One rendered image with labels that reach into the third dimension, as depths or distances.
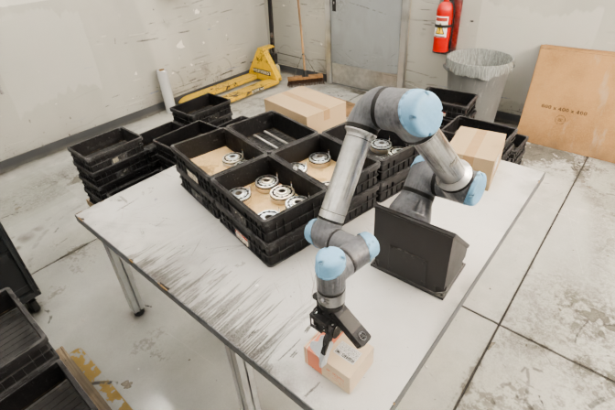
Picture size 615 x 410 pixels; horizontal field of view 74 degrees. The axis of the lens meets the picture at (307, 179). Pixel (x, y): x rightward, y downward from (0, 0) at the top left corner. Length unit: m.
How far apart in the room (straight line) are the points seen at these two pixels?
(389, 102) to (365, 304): 0.70
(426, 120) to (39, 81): 3.93
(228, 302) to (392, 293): 0.57
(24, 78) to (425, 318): 3.94
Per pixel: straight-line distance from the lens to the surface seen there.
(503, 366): 2.29
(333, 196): 1.14
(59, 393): 1.93
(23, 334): 2.04
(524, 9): 4.27
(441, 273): 1.43
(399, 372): 1.32
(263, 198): 1.72
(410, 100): 1.05
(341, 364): 1.23
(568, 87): 4.12
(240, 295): 1.51
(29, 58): 4.50
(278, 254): 1.57
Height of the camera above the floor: 1.80
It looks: 32 degrees down
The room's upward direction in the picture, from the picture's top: 3 degrees counter-clockwise
